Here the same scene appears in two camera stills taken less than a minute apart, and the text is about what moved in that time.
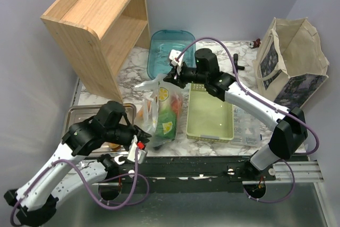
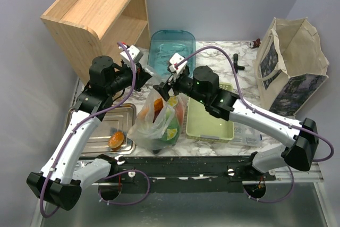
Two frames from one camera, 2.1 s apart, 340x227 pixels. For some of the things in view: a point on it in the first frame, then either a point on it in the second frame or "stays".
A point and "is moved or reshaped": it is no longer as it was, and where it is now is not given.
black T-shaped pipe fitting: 235,61 stays
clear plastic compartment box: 247,129 stays
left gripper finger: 143,140 -> 144,77
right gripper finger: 171,78 -> 162,87
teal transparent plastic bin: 162,42 stays
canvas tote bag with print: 289,64 stays
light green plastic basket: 209,118 stays
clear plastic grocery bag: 161,113 is moved or reshaped
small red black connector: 255,44 stays
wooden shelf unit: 98,25 stays
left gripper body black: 123,136 -> 124,78
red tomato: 176,103 -> 180,112
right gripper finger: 180,83 -> 164,91
